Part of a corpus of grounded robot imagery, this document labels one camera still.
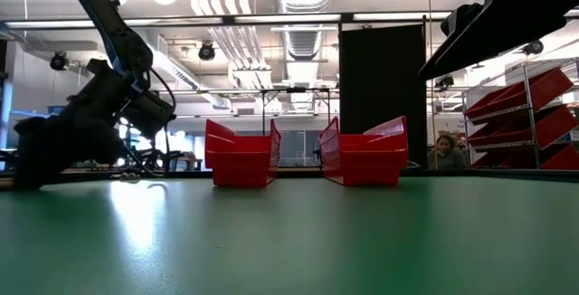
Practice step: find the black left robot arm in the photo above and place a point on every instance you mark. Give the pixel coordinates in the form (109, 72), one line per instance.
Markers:
(108, 19)

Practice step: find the tall black cabinet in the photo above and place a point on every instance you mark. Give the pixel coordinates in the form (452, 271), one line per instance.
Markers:
(384, 73)

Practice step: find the white rectangular ceiling duct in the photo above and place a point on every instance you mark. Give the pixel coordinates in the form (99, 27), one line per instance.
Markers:
(181, 71)

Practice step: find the red plastic bin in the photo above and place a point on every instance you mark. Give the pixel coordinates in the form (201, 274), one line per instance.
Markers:
(242, 168)
(371, 166)

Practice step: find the silver round ventilation duct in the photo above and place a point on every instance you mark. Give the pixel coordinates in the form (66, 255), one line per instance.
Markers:
(303, 41)

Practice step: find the ceiling light strip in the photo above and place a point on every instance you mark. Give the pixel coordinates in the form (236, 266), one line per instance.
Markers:
(289, 17)
(398, 16)
(45, 23)

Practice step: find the black aluminium table frame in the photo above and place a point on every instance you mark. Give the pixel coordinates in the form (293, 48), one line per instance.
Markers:
(298, 174)

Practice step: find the black background robot arm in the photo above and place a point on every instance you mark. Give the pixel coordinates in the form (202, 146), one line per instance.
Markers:
(154, 157)
(318, 155)

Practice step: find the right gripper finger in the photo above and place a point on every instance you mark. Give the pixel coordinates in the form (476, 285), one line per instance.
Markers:
(470, 48)

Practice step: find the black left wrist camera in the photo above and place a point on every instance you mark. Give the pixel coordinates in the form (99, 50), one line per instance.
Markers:
(149, 114)

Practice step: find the person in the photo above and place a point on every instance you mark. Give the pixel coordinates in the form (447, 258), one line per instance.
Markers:
(445, 155)

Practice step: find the green table mat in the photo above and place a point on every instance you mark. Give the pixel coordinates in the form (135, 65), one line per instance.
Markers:
(289, 240)

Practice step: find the red shelf bin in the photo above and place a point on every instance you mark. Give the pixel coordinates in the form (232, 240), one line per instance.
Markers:
(552, 125)
(565, 159)
(543, 87)

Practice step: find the black frame workstation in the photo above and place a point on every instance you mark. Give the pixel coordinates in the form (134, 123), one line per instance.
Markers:
(263, 105)

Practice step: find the black ceiling camera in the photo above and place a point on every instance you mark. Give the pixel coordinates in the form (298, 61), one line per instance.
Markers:
(534, 47)
(59, 61)
(206, 51)
(446, 82)

